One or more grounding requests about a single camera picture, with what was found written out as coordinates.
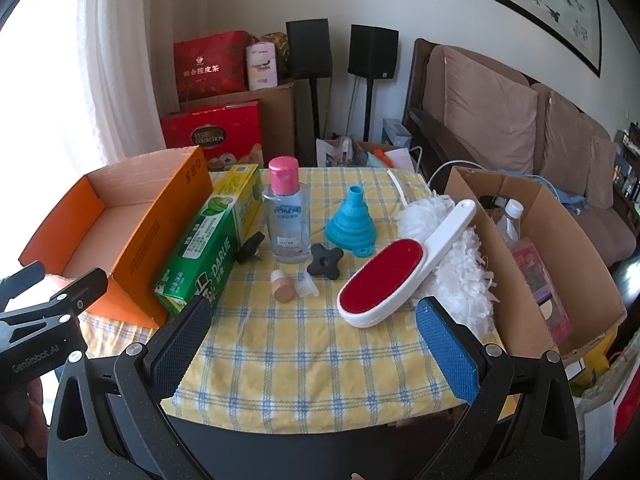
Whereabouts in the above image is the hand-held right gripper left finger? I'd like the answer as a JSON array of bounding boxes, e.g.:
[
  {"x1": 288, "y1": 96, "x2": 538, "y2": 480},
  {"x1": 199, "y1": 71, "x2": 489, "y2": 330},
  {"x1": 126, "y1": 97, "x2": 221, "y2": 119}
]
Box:
[{"x1": 46, "y1": 296, "x2": 213, "y2": 480}]

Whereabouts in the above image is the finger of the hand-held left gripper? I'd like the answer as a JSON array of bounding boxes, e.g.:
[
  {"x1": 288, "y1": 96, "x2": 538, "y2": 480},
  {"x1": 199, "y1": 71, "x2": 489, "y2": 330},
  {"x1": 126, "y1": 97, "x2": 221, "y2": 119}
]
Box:
[
  {"x1": 0, "y1": 268, "x2": 110, "y2": 341},
  {"x1": 0, "y1": 261, "x2": 47, "y2": 311}
]

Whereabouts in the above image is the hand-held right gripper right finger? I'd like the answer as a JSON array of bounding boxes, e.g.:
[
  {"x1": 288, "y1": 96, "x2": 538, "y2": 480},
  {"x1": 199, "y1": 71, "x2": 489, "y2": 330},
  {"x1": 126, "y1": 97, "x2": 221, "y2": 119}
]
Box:
[{"x1": 415, "y1": 296, "x2": 586, "y2": 480}]

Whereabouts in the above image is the orange cardboard box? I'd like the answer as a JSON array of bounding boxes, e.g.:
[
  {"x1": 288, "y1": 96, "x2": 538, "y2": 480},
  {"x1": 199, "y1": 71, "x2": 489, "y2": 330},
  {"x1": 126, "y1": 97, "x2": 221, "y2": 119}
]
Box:
[{"x1": 19, "y1": 145, "x2": 216, "y2": 328}]

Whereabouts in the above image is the white fluffy duster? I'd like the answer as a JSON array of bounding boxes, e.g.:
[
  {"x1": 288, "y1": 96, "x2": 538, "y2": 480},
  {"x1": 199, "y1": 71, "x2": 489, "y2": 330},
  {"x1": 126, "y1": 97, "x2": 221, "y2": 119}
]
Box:
[{"x1": 386, "y1": 169, "x2": 501, "y2": 338}]

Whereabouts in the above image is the red white lint brush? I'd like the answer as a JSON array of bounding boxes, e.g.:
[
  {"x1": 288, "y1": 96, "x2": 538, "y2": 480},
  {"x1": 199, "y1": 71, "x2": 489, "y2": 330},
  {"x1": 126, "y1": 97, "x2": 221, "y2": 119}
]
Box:
[{"x1": 336, "y1": 199, "x2": 477, "y2": 329}]

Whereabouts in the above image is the green toothpaste box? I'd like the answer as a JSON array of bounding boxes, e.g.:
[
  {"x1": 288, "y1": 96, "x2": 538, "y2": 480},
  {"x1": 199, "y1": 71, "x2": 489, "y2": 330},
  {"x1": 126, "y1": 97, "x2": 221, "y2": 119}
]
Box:
[{"x1": 154, "y1": 163, "x2": 264, "y2": 317}]

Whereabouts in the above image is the black cross knob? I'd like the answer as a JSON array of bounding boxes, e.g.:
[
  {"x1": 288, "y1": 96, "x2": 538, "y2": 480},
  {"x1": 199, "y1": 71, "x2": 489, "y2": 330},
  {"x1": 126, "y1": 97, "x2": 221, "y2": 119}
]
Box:
[
  {"x1": 307, "y1": 242, "x2": 342, "y2": 279},
  {"x1": 235, "y1": 231, "x2": 266, "y2": 265}
]

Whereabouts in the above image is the small bottle wooden cap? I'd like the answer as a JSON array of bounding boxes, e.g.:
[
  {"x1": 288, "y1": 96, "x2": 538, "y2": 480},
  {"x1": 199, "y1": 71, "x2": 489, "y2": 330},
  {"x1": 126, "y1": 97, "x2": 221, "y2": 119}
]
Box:
[{"x1": 270, "y1": 270, "x2": 296, "y2": 304}]

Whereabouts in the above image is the blue silicone funnel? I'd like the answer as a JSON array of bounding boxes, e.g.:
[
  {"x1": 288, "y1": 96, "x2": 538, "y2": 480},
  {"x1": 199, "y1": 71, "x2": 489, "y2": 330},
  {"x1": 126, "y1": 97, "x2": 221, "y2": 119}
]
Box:
[{"x1": 325, "y1": 186, "x2": 375, "y2": 257}]

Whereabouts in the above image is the clear bottle pink cap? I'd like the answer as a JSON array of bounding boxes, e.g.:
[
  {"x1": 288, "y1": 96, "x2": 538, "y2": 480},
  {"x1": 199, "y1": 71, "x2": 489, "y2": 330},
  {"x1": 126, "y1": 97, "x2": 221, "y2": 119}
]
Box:
[{"x1": 262, "y1": 156, "x2": 312, "y2": 264}]

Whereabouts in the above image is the person's left hand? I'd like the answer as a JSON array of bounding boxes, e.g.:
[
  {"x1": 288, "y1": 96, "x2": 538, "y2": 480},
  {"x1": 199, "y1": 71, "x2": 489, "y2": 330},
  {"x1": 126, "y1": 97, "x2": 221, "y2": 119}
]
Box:
[{"x1": 15, "y1": 382, "x2": 58, "y2": 441}]

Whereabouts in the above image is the yellow plaid tablecloth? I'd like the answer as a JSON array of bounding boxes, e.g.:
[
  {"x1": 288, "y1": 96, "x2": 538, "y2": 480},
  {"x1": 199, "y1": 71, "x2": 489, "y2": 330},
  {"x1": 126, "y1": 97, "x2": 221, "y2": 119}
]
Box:
[{"x1": 80, "y1": 165, "x2": 506, "y2": 433}]

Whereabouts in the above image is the pink packet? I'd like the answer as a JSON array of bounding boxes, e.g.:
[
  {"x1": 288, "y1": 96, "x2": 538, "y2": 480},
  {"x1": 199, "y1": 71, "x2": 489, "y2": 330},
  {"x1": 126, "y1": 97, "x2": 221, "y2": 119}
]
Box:
[{"x1": 510, "y1": 237, "x2": 573, "y2": 341}]

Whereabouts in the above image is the clear bottle white cap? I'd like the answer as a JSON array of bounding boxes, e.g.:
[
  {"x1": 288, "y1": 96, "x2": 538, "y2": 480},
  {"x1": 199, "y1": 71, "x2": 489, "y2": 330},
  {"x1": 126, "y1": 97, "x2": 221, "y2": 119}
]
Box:
[{"x1": 495, "y1": 199, "x2": 526, "y2": 248}]

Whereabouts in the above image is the yellow bag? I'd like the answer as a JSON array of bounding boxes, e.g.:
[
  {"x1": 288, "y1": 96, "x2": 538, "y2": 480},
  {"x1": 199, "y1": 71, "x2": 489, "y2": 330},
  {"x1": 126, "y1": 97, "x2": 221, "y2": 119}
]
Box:
[{"x1": 570, "y1": 330, "x2": 631, "y2": 391}]

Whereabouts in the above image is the red paper bag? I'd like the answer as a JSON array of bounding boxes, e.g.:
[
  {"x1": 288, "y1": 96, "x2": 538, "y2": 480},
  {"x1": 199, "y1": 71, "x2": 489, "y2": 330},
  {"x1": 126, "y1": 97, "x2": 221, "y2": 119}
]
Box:
[{"x1": 612, "y1": 370, "x2": 640, "y2": 441}]

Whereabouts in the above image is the white paper bag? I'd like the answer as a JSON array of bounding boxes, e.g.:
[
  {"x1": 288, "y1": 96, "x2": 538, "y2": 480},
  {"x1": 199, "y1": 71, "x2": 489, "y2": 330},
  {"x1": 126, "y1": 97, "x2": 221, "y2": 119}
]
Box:
[{"x1": 385, "y1": 147, "x2": 426, "y2": 176}]

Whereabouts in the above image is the blue cloth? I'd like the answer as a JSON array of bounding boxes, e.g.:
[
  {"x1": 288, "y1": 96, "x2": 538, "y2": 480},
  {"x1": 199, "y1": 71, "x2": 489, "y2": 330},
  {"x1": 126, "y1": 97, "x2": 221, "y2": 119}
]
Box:
[{"x1": 530, "y1": 175, "x2": 588, "y2": 216}]

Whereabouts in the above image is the red chocolate gift box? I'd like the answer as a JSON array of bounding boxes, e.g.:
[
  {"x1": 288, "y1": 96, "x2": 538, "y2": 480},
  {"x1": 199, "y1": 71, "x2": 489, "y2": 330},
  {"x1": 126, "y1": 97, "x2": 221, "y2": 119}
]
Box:
[{"x1": 160, "y1": 98, "x2": 264, "y2": 171}]

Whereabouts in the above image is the blue white box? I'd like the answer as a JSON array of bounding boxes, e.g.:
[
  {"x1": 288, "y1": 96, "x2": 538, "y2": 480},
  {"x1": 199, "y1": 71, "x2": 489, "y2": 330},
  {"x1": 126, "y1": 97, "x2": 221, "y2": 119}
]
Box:
[{"x1": 382, "y1": 118, "x2": 413, "y2": 153}]

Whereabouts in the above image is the brown sofa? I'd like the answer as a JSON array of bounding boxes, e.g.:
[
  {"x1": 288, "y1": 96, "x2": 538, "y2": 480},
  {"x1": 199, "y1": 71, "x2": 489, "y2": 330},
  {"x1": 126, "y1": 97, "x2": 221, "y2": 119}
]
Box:
[{"x1": 402, "y1": 37, "x2": 640, "y2": 268}]

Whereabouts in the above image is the white plastic bag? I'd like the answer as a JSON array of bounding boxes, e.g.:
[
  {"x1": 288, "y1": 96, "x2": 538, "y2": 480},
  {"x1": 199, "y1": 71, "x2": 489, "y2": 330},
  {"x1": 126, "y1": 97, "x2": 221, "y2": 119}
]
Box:
[{"x1": 315, "y1": 135, "x2": 368, "y2": 167}]

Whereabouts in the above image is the white curtain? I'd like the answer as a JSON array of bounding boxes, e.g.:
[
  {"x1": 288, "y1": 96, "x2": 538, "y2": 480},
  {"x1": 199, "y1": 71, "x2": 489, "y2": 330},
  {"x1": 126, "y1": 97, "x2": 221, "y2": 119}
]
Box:
[{"x1": 75, "y1": 0, "x2": 173, "y2": 171}]

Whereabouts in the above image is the small brown sofa cushion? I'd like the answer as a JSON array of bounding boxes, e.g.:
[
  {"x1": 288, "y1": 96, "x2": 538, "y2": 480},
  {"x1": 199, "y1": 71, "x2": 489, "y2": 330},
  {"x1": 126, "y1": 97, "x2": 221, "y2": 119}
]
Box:
[{"x1": 592, "y1": 135, "x2": 621, "y2": 211}]

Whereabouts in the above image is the large brown cardboard box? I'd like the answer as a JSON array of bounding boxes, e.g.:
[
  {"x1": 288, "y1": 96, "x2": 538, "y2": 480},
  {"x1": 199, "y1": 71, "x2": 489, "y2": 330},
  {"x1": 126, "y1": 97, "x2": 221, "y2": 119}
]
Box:
[{"x1": 180, "y1": 81, "x2": 297, "y2": 166}]

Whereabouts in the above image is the black speaker stand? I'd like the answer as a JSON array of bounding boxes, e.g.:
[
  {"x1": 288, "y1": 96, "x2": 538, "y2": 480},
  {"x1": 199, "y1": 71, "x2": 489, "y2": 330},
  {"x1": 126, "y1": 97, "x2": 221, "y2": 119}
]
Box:
[
  {"x1": 357, "y1": 77, "x2": 381, "y2": 143},
  {"x1": 295, "y1": 77, "x2": 326, "y2": 166}
]

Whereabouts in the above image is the cluttered shelf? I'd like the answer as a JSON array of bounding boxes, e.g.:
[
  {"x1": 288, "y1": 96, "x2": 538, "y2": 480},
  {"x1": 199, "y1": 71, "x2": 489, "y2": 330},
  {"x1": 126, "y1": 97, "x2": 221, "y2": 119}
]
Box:
[{"x1": 612, "y1": 122, "x2": 640, "y2": 238}]

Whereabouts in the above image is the red gift bag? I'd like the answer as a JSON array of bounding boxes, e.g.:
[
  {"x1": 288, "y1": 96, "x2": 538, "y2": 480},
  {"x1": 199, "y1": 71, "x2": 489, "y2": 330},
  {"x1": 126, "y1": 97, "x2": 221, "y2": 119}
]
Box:
[{"x1": 173, "y1": 30, "x2": 253, "y2": 103}]

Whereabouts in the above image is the white pink tissue pack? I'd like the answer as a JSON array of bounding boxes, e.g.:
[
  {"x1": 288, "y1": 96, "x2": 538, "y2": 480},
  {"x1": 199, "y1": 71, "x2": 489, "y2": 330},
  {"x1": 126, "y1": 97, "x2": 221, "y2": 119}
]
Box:
[{"x1": 245, "y1": 41, "x2": 280, "y2": 92}]

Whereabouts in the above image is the black speaker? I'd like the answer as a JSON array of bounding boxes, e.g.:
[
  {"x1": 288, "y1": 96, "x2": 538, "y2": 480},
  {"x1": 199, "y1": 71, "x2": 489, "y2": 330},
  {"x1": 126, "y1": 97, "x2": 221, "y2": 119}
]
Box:
[
  {"x1": 285, "y1": 19, "x2": 334, "y2": 81},
  {"x1": 348, "y1": 24, "x2": 400, "y2": 81}
]

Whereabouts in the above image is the gold bag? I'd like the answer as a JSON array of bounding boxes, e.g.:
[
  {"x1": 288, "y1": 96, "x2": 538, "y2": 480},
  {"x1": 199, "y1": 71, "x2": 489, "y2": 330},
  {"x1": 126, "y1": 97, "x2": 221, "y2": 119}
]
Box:
[{"x1": 260, "y1": 32, "x2": 291, "y2": 81}]

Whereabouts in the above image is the white cable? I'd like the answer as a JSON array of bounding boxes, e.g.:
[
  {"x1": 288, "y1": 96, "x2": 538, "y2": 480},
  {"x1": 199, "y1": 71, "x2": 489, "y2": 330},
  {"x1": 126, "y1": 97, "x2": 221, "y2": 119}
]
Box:
[{"x1": 410, "y1": 145, "x2": 486, "y2": 191}]

